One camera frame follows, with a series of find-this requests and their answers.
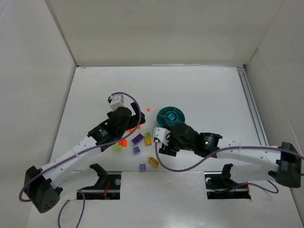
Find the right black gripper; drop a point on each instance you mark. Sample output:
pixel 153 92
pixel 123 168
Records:
pixel 169 147

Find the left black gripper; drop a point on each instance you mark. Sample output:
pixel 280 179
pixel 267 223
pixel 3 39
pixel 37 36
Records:
pixel 135 116

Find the yellow black striped lego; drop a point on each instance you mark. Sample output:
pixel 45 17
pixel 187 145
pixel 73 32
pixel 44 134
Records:
pixel 153 161

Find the yellow orange square lego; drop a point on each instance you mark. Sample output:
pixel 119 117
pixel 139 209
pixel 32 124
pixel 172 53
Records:
pixel 148 141

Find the lavender square lego bottom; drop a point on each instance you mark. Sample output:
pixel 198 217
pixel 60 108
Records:
pixel 142 167

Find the lavender square lego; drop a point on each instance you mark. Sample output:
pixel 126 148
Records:
pixel 142 167
pixel 136 150

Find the teal oval lego piece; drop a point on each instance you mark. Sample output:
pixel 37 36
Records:
pixel 171 117

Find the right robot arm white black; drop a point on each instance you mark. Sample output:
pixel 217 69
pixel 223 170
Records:
pixel 281 164

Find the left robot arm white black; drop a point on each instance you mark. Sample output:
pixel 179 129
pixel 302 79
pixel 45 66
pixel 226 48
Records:
pixel 43 186

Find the dark purple long lego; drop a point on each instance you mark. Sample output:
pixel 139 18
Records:
pixel 137 139

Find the green square lego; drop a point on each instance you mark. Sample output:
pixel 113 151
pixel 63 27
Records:
pixel 147 135

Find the teal round divided container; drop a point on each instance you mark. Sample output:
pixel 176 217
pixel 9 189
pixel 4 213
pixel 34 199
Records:
pixel 163 122

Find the orange round lego lower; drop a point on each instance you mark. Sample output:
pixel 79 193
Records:
pixel 123 143

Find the lavender square lego middle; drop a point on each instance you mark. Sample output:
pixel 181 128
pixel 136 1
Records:
pixel 136 150

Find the light green lego lower left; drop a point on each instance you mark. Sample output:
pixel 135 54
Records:
pixel 117 148

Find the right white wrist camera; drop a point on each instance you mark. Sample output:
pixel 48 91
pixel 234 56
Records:
pixel 161 134

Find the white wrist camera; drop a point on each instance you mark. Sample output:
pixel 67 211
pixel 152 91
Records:
pixel 116 101
pixel 161 134

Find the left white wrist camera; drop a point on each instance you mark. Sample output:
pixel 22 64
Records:
pixel 116 101

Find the aluminium rail right side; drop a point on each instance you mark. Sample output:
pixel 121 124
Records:
pixel 252 107

